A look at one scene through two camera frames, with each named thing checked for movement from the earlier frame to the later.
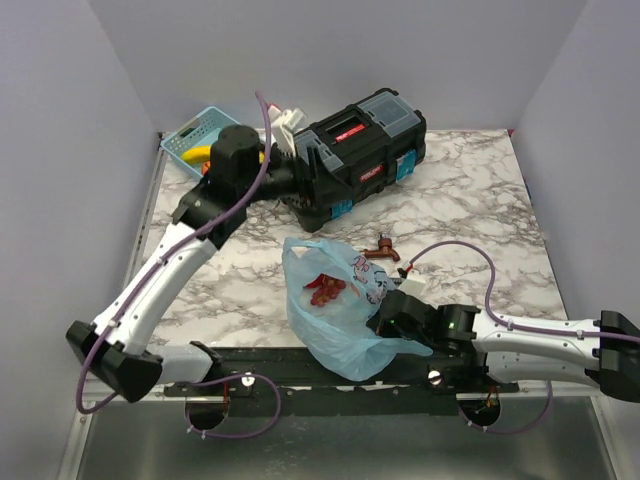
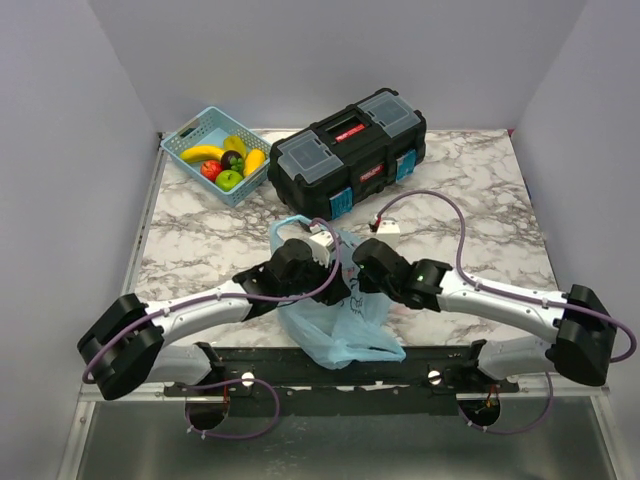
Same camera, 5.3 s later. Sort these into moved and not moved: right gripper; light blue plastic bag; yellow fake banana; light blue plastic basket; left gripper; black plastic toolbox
Moved: light blue plastic bag; left gripper; right gripper
Not moved: yellow fake banana; light blue plastic basket; black plastic toolbox
